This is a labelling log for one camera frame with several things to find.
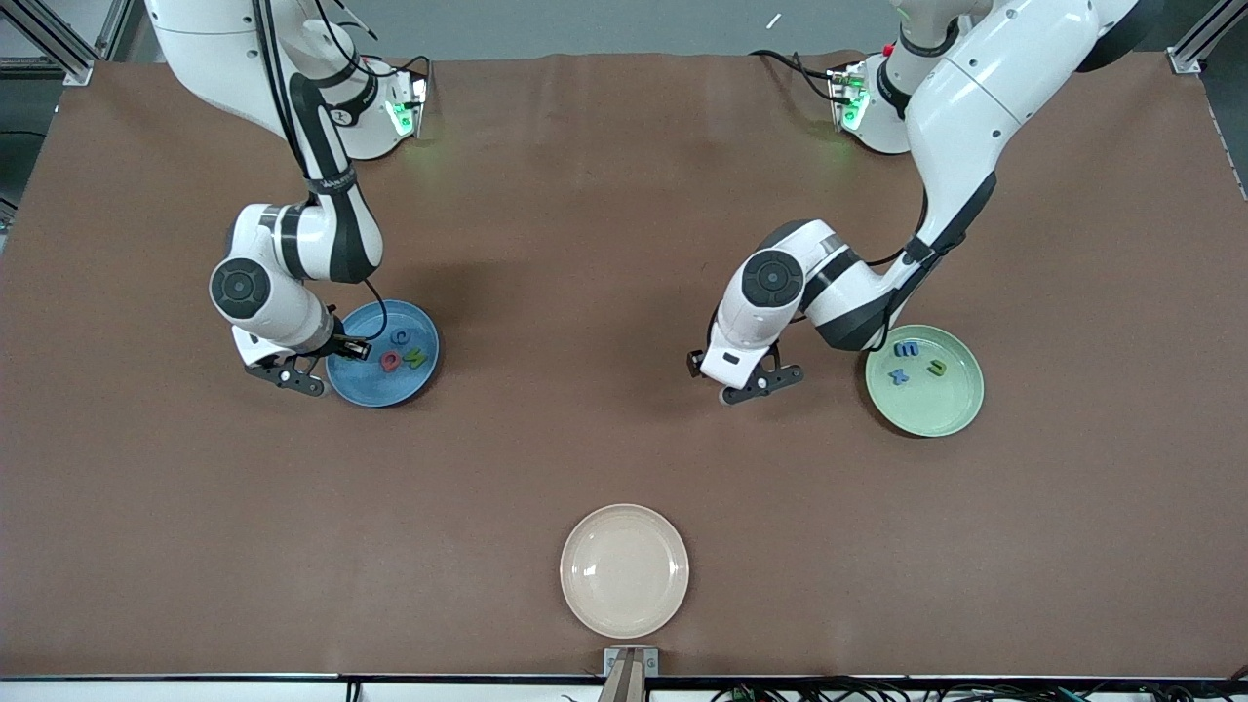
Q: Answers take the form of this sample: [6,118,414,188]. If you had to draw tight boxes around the metal arm base connector box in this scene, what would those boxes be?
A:
[827,60,869,133]
[385,73,430,139]

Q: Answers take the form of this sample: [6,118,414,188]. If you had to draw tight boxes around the blue plate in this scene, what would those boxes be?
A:
[325,299,441,409]

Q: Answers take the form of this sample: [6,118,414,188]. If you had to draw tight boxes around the green plate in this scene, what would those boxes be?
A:
[865,324,985,439]

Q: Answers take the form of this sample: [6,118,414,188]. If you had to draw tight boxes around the beige plate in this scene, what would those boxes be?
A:
[560,503,690,640]

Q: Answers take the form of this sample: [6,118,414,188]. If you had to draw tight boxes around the brown table cover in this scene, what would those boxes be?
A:
[0,49,1248,681]

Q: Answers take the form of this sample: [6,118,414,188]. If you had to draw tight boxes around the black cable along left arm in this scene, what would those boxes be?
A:
[707,185,929,347]

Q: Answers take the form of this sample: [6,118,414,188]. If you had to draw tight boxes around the black cable at arm base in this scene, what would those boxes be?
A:
[749,49,849,106]
[366,54,435,87]

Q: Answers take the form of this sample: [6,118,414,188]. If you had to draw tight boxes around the aluminium frame post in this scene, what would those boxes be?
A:
[0,0,133,87]
[1170,0,1248,75]

